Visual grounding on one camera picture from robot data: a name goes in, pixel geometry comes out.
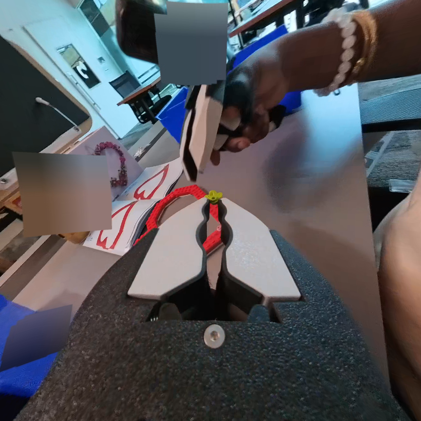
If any person's right hand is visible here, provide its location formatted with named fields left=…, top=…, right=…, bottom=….
left=210, top=25, right=329, bottom=166

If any wooden office table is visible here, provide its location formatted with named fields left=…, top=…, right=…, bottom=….
left=228, top=0, right=305, bottom=37
left=117, top=77, right=162, bottom=106

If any black phone sign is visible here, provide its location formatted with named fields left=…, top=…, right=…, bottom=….
left=71, top=56, right=101, bottom=89

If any person's beige clothed leg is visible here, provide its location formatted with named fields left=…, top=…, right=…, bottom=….
left=373, top=191, right=421, bottom=421

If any toy set box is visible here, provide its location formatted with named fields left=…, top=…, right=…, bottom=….
left=59, top=126, right=144, bottom=244

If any black booth panel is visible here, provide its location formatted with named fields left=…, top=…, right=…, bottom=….
left=0, top=34, right=93, bottom=178

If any red brick heart frame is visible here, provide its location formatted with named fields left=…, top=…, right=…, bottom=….
left=132, top=184, right=231, bottom=255

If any open instruction booklet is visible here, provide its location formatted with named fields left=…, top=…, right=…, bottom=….
left=82, top=163, right=185, bottom=255

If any clear plastic case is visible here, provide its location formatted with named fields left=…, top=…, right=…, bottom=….
left=390, top=179, right=419, bottom=193

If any gooseneck microphone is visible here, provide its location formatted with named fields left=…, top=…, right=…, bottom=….
left=35, top=97, right=81, bottom=132

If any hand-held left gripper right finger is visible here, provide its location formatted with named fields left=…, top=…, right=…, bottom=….
left=215, top=200, right=302, bottom=305

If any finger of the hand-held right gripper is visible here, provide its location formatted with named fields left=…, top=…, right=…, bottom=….
left=179, top=109, right=198, bottom=182
left=192, top=85, right=225, bottom=175

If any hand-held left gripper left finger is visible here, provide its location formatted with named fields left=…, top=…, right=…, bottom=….
left=127, top=199, right=211, bottom=301

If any white bead bracelet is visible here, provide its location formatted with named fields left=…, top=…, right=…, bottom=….
left=312, top=8, right=360, bottom=97

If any person's right forearm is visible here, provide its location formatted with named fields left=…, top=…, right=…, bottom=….
left=329, top=0, right=421, bottom=87

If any black mesh office chair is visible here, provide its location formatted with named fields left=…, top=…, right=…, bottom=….
left=358, top=79, right=421, bottom=133

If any gold bangle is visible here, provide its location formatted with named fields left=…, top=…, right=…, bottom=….
left=345, top=9, right=379, bottom=87

